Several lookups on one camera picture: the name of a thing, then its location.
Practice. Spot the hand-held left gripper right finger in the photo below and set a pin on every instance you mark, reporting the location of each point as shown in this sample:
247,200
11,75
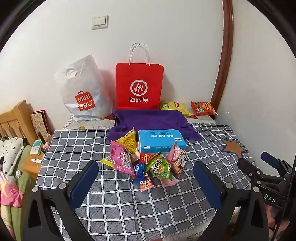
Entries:
205,183

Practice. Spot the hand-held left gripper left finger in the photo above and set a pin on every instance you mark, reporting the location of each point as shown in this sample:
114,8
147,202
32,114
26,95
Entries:
84,183

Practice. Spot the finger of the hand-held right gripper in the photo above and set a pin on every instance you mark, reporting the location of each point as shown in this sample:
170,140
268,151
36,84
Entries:
272,160
247,169

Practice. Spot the small yellow snack packet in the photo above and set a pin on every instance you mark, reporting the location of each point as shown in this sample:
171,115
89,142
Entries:
107,161

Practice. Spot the pink panda snack packet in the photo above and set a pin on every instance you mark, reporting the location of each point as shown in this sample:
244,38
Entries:
178,160

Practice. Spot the green snack packet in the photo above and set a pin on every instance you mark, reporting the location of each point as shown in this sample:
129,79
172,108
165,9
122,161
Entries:
159,168

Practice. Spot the blue snack packet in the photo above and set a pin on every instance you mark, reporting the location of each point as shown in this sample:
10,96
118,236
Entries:
138,171

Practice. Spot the yellow triangular snack packet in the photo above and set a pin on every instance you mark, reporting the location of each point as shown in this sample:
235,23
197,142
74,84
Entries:
128,141

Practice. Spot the red snack packet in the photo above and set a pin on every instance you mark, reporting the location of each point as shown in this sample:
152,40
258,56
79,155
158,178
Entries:
145,158

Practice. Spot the grey checked blanket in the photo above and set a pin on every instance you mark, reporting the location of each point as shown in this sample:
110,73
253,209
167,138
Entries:
129,208

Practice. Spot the wooden nightstand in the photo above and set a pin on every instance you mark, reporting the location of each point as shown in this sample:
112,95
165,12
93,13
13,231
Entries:
32,165

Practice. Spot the small orange snack packet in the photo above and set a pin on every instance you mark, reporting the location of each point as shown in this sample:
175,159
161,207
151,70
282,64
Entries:
146,184

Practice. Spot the blue tissue pack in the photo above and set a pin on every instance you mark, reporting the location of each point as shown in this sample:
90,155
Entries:
161,139

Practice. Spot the green blanket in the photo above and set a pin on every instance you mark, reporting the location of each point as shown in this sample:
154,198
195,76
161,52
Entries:
20,208

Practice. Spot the patterned book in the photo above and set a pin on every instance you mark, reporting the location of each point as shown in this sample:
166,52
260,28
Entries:
39,124

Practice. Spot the orange chips bag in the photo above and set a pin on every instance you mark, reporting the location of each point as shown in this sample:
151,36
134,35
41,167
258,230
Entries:
203,108

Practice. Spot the pink cloth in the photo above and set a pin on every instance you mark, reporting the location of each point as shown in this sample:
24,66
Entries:
10,192

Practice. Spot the white spotted pillow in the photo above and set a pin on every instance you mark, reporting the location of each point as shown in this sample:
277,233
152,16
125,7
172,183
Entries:
11,153

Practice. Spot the yellow chips bag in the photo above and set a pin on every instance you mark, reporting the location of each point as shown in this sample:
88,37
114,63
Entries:
173,106

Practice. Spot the purple cloth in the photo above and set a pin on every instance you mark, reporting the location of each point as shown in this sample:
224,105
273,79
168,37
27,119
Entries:
150,119

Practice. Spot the wooden headboard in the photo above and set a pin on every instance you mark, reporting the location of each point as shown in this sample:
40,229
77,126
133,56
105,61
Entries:
16,120

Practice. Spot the white plastic bag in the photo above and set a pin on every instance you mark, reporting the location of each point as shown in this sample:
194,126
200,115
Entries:
81,88

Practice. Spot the red paper bag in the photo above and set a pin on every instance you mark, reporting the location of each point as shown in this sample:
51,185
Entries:
138,76

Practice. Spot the brown wooden door frame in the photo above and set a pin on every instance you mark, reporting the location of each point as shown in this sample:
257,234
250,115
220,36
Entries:
225,58

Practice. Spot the white light switch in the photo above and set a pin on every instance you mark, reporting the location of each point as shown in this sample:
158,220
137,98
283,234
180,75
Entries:
100,22

